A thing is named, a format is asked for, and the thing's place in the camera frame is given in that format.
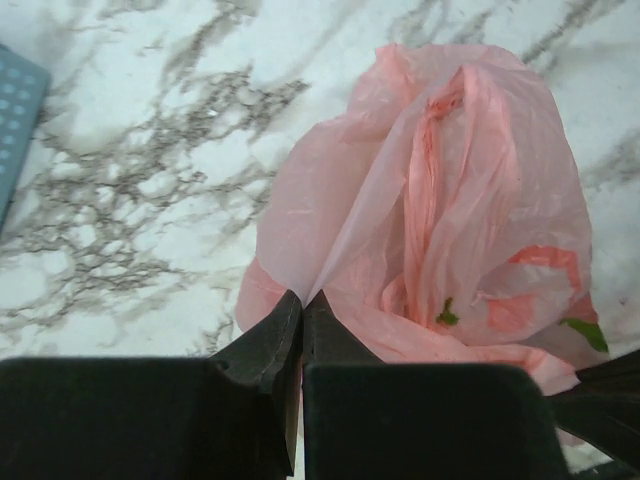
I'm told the pink plastic bag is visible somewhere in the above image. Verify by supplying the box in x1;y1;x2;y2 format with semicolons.
235;44;608;394

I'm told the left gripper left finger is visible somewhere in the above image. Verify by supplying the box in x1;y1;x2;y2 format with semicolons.
1;292;303;479

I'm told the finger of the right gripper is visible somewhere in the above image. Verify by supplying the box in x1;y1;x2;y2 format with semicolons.
549;351;639;463

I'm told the blue plastic basket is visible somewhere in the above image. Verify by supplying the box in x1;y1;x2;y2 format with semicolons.
0;45;50;225

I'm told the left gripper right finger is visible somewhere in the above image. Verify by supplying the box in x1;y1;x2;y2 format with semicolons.
303;294;569;479

